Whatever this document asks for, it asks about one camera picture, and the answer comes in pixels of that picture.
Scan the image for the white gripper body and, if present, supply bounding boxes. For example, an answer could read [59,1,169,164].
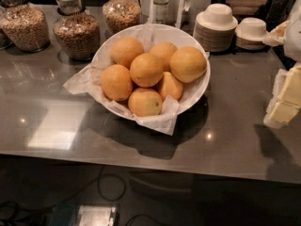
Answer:
[283,0,301,61]

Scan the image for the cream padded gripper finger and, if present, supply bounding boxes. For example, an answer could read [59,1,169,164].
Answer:
[262,21,289,47]
[263,63,301,129]

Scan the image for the large orange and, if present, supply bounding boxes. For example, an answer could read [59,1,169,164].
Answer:
[170,46,207,83]

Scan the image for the white bowl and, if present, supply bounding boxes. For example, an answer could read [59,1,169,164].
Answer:
[91,24,211,115]

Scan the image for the short stack paper bowls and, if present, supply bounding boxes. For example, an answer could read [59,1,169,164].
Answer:
[235,17,267,50]

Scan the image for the tall stack paper bowls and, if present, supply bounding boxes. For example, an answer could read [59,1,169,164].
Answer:
[193,3,238,53]

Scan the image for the orange back middle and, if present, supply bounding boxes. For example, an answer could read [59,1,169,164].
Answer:
[150,41,178,72]

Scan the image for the orange right lower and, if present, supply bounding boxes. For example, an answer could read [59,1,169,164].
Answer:
[155,72,183,100]

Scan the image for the clear glass bottle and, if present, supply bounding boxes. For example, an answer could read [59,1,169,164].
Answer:
[152,0,169,24]

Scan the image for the orange centre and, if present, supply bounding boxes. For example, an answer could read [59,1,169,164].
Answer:
[130,53,164,88]

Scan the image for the orange front middle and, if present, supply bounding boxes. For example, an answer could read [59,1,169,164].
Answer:
[128,88,163,117]

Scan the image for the orange back left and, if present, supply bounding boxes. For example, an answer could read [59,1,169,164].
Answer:
[110,37,145,68]

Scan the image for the glass jar of cereal right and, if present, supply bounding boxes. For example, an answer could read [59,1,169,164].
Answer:
[103,0,141,34]

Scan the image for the orange front left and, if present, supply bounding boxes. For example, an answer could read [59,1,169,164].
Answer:
[100,64,134,102]

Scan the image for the white paper liner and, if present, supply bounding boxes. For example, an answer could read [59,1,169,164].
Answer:
[62,23,211,137]

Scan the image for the glass jar of grains middle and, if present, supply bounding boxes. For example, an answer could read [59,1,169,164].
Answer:
[53,0,101,61]

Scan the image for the glass jar of grains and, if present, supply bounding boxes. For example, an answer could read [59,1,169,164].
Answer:
[0,0,50,53]
[53,0,101,61]

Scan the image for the metal box under table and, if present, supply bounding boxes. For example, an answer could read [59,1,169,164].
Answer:
[48,203,119,226]

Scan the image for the glass jar of grains left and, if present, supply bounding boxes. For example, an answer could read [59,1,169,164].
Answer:
[0,0,50,53]

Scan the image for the glass jar far left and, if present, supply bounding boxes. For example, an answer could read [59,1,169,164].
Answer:
[0,8,12,50]

